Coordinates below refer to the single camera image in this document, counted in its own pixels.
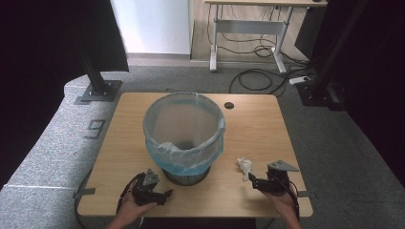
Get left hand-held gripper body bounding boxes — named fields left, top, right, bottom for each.
left=131, top=168, right=168, bottom=206

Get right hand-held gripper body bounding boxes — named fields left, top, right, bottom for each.
left=265, top=159, right=300, bottom=195

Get white tissue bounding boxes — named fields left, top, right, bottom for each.
left=236, top=156, right=254, bottom=182

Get black mesh trash bin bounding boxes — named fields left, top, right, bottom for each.
left=160, top=165, right=212, bottom=187

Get person's left hand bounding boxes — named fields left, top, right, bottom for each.
left=118, top=190, right=159, bottom=221

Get person's right hand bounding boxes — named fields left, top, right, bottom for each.
left=263, top=187, right=300, bottom=219

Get grey tape strip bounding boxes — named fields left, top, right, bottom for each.
left=73, top=187, right=96, bottom=199
left=297, top=190, right=319, bottom=200

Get trash bin with blue liner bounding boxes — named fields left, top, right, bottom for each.
left=141, top=91, right=227, bottom=177

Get white power strip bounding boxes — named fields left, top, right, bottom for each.
left=288, top=75, right=311, bottom=86

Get black metal stand with base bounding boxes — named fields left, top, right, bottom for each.
left=75, top=47, right=123, bottom=105

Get right black stand base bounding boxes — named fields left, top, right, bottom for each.
left=295, top=0, right=372, bottom=108

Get dark curtain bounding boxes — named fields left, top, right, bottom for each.
left=0, top=0, right=130, bottom=190
left=309, top=0, right=405, bottom=189

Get black computer tower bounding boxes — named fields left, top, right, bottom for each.
left=293, top=5, right=329, bottom=61

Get black floor cables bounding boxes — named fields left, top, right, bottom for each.
left=206, top=4, right=318, bottom=97

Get white desk frame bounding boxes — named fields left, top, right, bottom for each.
left=203, top=0, right=329, bottom=74

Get white wall panel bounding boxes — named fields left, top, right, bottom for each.
left=109, top=0, right=193, bottom=55

